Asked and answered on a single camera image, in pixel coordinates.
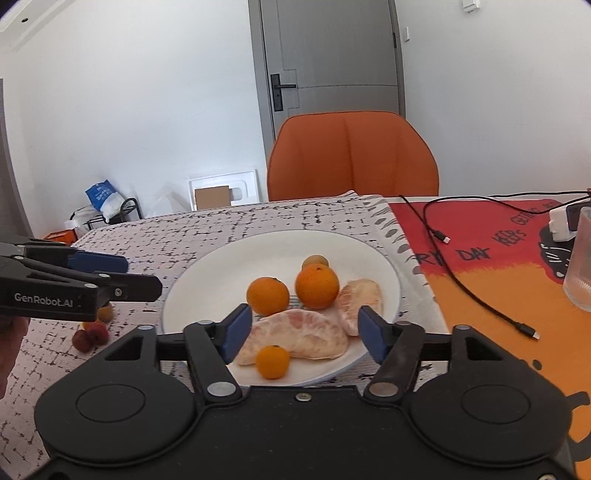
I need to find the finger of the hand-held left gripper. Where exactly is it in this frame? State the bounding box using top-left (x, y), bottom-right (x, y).
top-left (21, 258), bottom-right (164, 305)
top-left (0, 241), bottom-right (130, 274)

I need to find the black patterned white tablecloth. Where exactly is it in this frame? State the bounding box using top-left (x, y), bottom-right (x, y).
top-left (0, 194), bottom-right (451, 467)

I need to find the white plate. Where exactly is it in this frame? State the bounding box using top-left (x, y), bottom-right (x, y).
top-left (161, 229), bottom-right (402, 387)

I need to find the clear plastic cup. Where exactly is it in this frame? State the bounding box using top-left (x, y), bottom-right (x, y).
top-left (563, 206), bottom-right (591, 312)

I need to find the orange chair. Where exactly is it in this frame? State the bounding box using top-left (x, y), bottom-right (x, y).
top-left (267, 111), bottom-right (440, 202)

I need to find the black cable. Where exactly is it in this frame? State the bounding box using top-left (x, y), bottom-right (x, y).
top-left (398, 194), bottom-right (541, 342)
top-left (422, 190), bottom-right (591, 244)

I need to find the large orange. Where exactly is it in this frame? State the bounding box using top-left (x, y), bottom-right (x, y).
top-left (295, 264), bottom-right (340, 310)

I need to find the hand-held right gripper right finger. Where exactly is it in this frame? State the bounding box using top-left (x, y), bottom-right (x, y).
top-left (358, 305), bottom-right (502, 402)

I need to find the black door handle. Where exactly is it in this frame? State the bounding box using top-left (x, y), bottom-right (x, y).
top-left (270, 73), bottom-right (297, 112)

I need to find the white charger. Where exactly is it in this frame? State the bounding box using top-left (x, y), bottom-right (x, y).
top-left (549, 202), bottom-right (591, 243)

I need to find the medium orange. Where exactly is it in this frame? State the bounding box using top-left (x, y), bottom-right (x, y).
top-left (246, 276), bottom-right (291, 317)

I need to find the black metal rack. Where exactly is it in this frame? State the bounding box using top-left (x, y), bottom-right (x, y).
top-left (69, 198), bottom-right (143, 232)

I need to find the grey door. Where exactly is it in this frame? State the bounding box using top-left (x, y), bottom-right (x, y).
top-left (248, 0), bottom-right (407, 203)

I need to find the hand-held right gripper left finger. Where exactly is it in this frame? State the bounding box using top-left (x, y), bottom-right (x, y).
top-left (104, 303), bottom-right (254, 404)

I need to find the blue white bag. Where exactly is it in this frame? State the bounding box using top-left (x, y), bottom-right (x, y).
top-left (84, 179), bottom-right (124, 222)

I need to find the large peeled pomelo segment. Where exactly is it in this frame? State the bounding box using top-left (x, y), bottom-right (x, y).
top-left (235, 308), bottom-right (349, 367)

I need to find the white foam box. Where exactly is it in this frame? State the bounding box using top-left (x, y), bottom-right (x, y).
top-left (187, 169), bottom-right (260, 212)

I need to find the brown cardboard piece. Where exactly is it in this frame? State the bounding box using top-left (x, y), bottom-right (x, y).
top-left (194, 186), bottom-right (232, 210)

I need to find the small peeled pomelo segment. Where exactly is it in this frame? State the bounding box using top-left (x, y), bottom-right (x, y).
top-left (335, 278), bottom-right (384, 337)

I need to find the red orange printed mat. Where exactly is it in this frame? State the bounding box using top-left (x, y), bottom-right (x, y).
top-left (387, 194), bottom-right (591, 467)

